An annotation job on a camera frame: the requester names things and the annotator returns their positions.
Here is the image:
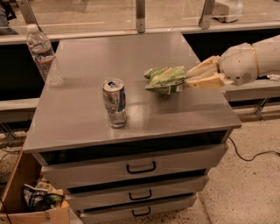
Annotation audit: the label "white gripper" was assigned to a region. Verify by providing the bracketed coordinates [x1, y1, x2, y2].
[185, 43, 258, 89]

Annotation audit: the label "green jalapeno chip bag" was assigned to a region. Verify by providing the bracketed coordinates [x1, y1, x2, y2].
[144, 66, 186, 95]

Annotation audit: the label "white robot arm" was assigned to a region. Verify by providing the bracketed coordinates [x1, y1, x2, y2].
[185, 35, 280, 89]

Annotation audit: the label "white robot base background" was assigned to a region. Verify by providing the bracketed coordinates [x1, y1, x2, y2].
[212, 0, 243, 23]

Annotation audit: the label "silver blue redbull can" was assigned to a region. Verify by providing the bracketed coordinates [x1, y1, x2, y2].
[102, 78, 127, 128]

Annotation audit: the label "middle grey drawer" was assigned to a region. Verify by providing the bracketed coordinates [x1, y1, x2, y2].
[66, 175, 209, 210]

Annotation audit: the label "grey drawer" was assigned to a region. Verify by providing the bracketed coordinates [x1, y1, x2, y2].
[41, 143, 228, 189]
[80, 194, 196, 224]
[66, 175, 209, 210]

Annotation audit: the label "grey metal drawer cabinet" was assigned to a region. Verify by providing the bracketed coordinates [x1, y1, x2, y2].
[22, 31, 242, 224]

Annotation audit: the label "bottom grey drawer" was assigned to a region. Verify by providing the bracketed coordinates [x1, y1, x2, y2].
[80, 194, 196, 224]

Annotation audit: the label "top grey drawer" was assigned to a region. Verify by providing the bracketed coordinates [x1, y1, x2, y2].
[41, 143, 228, 189]

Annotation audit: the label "clear plastic water bottle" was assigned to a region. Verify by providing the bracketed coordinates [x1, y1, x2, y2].
[26, 24, 63, 88]

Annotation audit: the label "brown cardboard box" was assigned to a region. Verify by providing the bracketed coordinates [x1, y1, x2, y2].
[0, 151, 70, 224]

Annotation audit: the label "crumpled snack bags in box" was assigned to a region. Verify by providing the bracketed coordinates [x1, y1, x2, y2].
[23, 178, 64, 212]

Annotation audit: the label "person in jeans background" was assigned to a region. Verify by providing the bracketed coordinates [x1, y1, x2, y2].
[0, 0, 18, 35]

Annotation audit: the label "black floor cable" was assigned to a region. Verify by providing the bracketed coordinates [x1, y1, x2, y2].
[227, 136, 280, 162]

